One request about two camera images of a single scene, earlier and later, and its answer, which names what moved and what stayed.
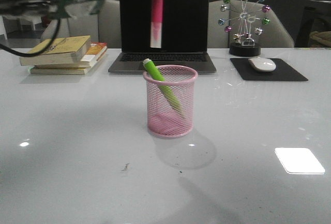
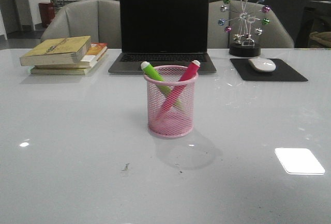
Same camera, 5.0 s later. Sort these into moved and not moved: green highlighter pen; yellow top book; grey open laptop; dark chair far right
Moved: green highlighter pen
Not moved: yellow top book; dark chair far right; grey open laptop
